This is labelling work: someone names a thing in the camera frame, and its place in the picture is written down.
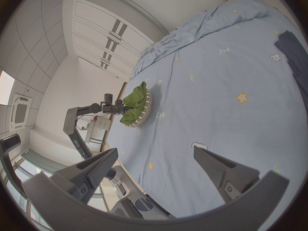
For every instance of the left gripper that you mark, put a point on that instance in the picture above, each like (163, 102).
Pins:
(119, 110)

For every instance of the window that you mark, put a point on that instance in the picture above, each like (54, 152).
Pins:
(30, 208)

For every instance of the round woven basket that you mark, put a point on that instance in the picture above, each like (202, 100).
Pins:
(147, 112)

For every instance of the white wardrobe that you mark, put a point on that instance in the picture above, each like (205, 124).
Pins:
(96, 32)

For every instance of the green shorts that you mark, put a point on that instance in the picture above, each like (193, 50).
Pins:
(134, 99)

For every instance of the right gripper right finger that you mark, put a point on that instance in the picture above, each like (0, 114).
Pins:
(216, 169)

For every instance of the dark blue T-shirt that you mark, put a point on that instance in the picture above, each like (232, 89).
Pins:
(296, 56)

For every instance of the ceiling air conditioner unit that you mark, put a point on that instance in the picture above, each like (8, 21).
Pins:
(20, 111)

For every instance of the bed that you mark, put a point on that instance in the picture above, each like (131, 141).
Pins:
(216, 129)

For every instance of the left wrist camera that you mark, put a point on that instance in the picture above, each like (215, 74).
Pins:
(118, 102)

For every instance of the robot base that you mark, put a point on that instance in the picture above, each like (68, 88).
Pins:
(144, 204)

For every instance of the blue-green curtain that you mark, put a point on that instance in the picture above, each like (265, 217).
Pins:
(38, 159)

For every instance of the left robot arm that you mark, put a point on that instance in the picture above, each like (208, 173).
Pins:
(72, 119)

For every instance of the ceiling light panel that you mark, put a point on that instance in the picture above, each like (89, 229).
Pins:
(6, 88)

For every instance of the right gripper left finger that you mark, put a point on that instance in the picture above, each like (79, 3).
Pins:
(96, 169)

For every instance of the pale blue quilt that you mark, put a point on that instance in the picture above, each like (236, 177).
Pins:
(192, 30)

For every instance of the white desk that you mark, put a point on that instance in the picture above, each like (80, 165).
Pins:
(101, 125)

